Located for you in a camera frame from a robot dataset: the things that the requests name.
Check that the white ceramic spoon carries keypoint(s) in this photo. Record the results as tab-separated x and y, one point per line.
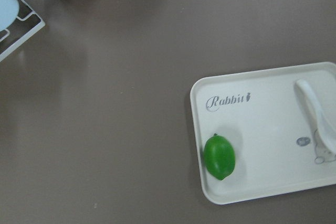
325	129

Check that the green lime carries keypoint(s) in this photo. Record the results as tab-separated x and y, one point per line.
219	157

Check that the cream rabbit tray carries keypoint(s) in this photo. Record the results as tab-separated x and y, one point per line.
267	120

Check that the light blue cup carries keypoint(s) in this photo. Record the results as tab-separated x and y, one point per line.
9	11

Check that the white wire cup rack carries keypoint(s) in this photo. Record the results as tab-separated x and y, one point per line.
26	24

